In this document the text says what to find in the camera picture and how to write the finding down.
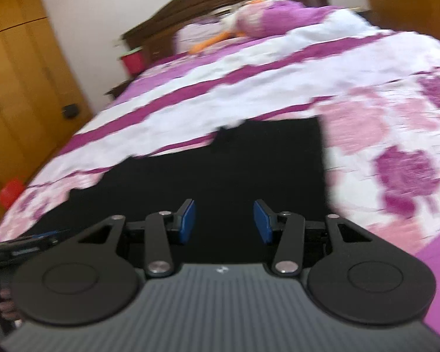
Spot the red plastic stool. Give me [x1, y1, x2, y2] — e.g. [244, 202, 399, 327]
[0, 178, 27, 210]

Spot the purple floral blanket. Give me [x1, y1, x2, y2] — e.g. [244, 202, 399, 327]
[0, 5, 440, 340]

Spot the wooden dresser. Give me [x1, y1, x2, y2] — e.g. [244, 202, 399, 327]
[365, 0, 440, 49]

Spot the dark wooden headboard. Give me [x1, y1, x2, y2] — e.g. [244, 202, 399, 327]
[121, 0, 329, 78]

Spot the black knit garment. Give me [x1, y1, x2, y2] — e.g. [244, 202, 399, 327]
[57, 115, 332, 266]

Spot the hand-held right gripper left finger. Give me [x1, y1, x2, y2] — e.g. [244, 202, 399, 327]
[77, 199, 197, 278]

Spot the wooden wardrobe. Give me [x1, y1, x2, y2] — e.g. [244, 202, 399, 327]
[0, 0, 96, 235]

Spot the white orange plush toy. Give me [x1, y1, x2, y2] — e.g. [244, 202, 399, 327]
[189, 0, 274, 56]

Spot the purple floral pillow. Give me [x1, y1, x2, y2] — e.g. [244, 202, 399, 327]
[235, 0, 318, 40]

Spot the dark wooden nightstand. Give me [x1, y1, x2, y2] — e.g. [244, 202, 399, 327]
[104, 78, 133, 99]

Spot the red container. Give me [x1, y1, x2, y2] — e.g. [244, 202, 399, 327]
[120, 47, 145, 78]

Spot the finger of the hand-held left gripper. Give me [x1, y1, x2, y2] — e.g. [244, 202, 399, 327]
[29, 229, 71, 244]

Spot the person's left hand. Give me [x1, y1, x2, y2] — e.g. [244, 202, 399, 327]
[0, 285, 22, 324]

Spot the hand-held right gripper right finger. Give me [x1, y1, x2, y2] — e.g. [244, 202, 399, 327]
[253, 200, 375, 276]

